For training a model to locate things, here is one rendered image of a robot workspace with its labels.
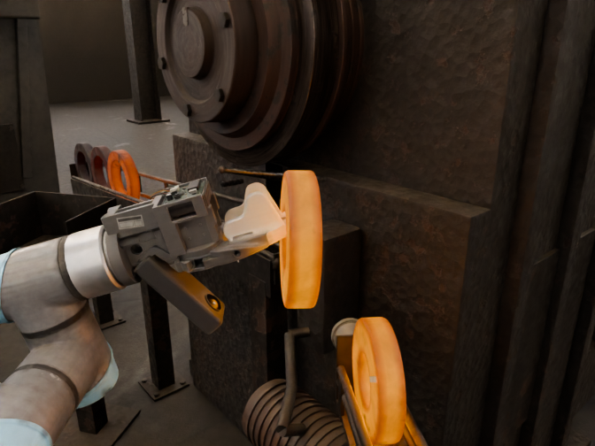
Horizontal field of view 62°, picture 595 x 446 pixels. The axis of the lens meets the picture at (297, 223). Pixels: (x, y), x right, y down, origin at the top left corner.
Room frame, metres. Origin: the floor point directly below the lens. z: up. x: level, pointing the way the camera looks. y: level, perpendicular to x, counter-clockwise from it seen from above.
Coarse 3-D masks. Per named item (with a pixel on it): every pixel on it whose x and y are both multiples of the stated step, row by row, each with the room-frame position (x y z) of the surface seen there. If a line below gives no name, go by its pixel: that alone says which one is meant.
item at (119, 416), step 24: (48, 192) 1.35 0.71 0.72; (0, 216) 1.23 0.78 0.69; (24, 216) 1.31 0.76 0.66; (48, 216) 1.35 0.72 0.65; (72, 216) 1.33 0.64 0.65; (96, 216) 1.21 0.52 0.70; (0, 240) 1.22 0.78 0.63; (24, 240) 1.29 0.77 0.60; (48, 240) 1.31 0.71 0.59; (96, 408) 1.21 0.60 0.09; (120, 408) 1.30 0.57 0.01; (72, 432) 1.20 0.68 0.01; (96, 432) 1.19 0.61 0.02; (120, 432) 1.20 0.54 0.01
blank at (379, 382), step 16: (368, 320) 0.55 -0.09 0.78; (384, 320) 0.55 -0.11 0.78; (368, 336) 0.52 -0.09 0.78; (384, 336) 0.52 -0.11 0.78; (352, 352) 0.60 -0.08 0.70; (368, 352) 0.52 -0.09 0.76; (384, 352) 0.50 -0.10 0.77; (352, 368) 0.60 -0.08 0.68; (368, 368) 0.51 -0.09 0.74; (384, 368) 0.48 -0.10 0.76; (400, 368) 0.48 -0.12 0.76; (368, 384) 0.56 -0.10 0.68; (384, 384) 0.47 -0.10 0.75; (400, 384) 0.47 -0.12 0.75; (368, 400) 0.53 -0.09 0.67; (384, 400) 0.46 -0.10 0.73; (400, 400) 0.46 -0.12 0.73; (368, 416) 0.50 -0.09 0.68; (384, 416) 0.46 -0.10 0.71; (400, 416) 0.46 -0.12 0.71; (368, 432) 0.50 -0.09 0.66; (384, 432) 0.46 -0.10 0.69; (400, 432) 0.46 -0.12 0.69
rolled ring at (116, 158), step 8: (112, 152) 1.57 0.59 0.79; (120, 152) 1.54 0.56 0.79; (112, 160) 1.58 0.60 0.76; (120, 160) 1.52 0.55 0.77; (128, 160) 1.52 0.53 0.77; (112, 168) 1.60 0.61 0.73; (128, 168) 1.50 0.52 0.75; (112, 176) 1.60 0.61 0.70; (120, 176) 1.62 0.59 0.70; (128, 176) 1.49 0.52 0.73; (136, 176) 1.50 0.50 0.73; (112, 184) 1.60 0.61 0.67; (120, 184) 1.61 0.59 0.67; (128, 184) 1.49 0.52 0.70; (136, 184) 1.50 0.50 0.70; (128, 192) 1.50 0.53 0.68; (136, 192) 1.50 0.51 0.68
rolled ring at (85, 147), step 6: (78, 144) 1.85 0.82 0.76; (84, 144) 1.83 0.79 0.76; (78, 150) 1.86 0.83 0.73; (84, 150) 1.80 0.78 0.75; (90, 150) 1.81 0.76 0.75; (78, 156) 1.88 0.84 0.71; (84, 156) 1.81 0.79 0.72; (78, 162) 1.89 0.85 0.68; (84, 162) 1.91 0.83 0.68; (78, 168) 1.89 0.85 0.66; (84, 168) 1.90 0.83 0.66; (90, 168) 1.77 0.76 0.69; (78, 174) 1.89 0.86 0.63; (84, 174) 1.89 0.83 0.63; (90, 174) 1.78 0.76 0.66; (90, 180) 1.79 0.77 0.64
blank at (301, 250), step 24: (288, 192) 0.49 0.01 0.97; (312, 192) 0.49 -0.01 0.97; (288, 216) 0.48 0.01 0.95; (312, 216) 0.47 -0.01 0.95; (288, 240) 0.47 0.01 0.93; (312, 240) 0.46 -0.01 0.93; (288, 264) 0.46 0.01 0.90; (312, 264) 0.45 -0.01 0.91; (288, 288) 0.46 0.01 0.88; (312, 288) 0.45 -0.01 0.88
